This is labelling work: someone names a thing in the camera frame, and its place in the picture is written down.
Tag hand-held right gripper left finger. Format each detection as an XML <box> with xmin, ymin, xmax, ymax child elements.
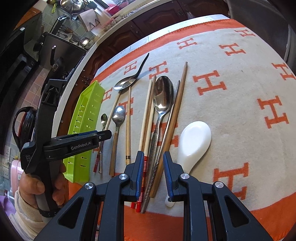
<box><xmin>33</xmin><ymin>151</ymin><xmax>146</xmax><ymax>241</ymax></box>

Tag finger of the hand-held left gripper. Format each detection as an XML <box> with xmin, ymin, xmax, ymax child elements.
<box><xmin>68</xmin><ymin>130</ymin><xmax>100</xmax><ymax>138</ymax></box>
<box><xmin>69</xmin><ymin>130</ymin><xmax>112</xmax><ymax>146</ymax></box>

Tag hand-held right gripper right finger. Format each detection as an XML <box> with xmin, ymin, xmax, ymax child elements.
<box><xmin>163</xmin><ymin>151</ymin><xmax>274</xmax><ymax>241</ymax></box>

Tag small metal spoon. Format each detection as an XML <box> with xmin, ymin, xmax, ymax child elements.
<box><xmin>98</xmin><ymin>113</ymin><xmax>108</xmax><ymax>174</ymax></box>

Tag wooden-handled metal spoon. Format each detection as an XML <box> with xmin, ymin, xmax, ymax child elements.
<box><xmin>109</xmin><ymin>106</ymin><xmax>126</xmax><ymax>176</ymax></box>

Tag light chopstick black band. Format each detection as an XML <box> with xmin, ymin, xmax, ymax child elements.
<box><xmin>125</xmin><ymin>86</ymin><xmax>132</xmax><ymax>165</ymax></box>

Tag green plastic utensil tray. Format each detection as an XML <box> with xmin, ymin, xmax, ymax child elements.
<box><xmin>62</xmin><ymin>80</ymin><xmax>105</xmax><ymax>183</ymax></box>

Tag white ceramic spoon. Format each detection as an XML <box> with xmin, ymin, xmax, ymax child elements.
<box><xmin>165</xmin><ymin>121</ymin><xmax>212</xmax><ymax>207</ymax></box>

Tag black-handled metal spoon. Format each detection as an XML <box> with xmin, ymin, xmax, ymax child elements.
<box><xmin>114</xmin><ymin>53</ymin><xmax>150</xmax><ymax>91</ymax></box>

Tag large metal spoon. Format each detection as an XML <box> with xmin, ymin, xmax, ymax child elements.
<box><xmin>144</xmin><ymin>75</ymin><xmax>174</xmax><ymax>204</ymax></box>

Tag person's left forearm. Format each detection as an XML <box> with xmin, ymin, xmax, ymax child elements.
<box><xmin>14</xmin><ymin>189</ymin><xmax>56</xmax><ymax>235</ymax></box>

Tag person's left hand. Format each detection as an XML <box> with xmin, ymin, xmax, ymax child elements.
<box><xmin>18</xmin><ymin>163</ymin><xmax>68</xmax><ymax>208</ymax></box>

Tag pink container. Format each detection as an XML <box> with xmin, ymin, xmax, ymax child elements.
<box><xmin>10</xmin><ymin>160</ymin><xmax>25</xmax><ymax>186</ymax></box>

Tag white kitchen countertop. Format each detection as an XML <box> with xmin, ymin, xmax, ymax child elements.
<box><xmin>55</xmin><ymin>0</ymin><xmax>176</xmax><ymax>109</ymax></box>

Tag stainless steel stove screen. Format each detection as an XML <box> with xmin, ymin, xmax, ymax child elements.
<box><xmin>35</xmin><ymin>32</ymin><xmax>86</xmax><ymax>77</ymax></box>

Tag orange and beige printed blanket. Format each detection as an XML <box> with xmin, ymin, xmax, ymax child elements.
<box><xmin>67</xmin><ymin>19</ymin><xmax>296</xmax><ymax>241</ymax></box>

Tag black range hood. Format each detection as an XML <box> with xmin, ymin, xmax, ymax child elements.
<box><xmin>0</xmin><ymin>14</ymin><xmax>47</xmax><ymax>107</ymax></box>

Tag white cutting board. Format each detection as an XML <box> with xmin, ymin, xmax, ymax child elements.
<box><xmin>80</xmin><ymin>9</ymin><xmax>102</xmax><ymax>32</ymax></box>

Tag dark wooden base cabinets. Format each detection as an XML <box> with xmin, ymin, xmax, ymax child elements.
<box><xmin>85</xmin><ymin>0</ymin><xmax>229</xmax><ymax>79</ymax></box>

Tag red plastic basin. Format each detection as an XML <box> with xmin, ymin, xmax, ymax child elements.
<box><xmin>105</xmin><ymin>3</ymin><xmax>121</xmax><ymax>14</ymax></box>

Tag hanging steel pan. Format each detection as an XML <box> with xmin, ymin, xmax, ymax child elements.
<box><xmin>60</xmin><ymin>0</ymin><xmax>80</xmax><ymax>14</ymax></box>

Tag steel cabinet frosted door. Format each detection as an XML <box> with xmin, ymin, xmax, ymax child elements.
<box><xmin>228</xmin><ymin>0</ymin><xmax>293</xmax><ymax>63</ymax></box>

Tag black pot with loop handle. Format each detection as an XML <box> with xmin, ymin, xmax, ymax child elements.
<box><xmin>13</xmin><ymin>107</ymin><xmax>37</xmax><ymax>151</ymax></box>

